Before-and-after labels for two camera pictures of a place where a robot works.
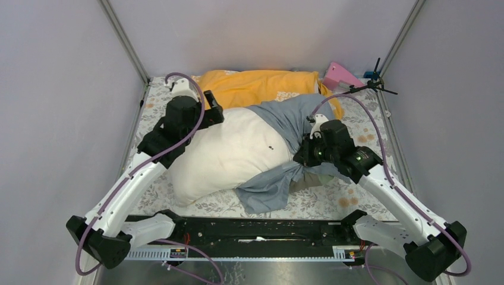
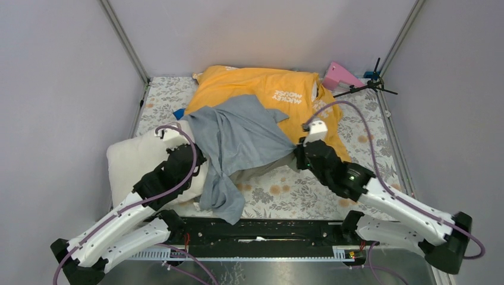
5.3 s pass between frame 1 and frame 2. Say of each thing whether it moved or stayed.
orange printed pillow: stayed
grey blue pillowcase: moved
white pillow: moved
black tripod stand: stayed
